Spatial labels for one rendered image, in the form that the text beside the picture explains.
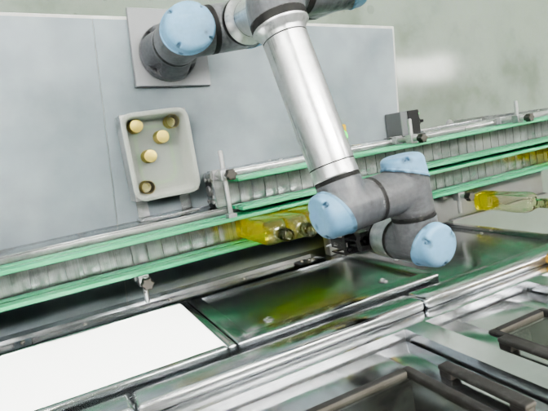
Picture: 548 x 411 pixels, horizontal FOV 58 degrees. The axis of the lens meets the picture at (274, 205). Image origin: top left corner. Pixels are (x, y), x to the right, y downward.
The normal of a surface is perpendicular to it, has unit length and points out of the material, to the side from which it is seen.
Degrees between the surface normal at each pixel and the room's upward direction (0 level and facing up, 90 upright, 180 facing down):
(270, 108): 0
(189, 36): 8
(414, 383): 90
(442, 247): 0
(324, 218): 90
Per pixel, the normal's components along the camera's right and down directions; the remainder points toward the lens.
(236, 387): -0.16, -0.98
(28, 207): 0.44, 0.06
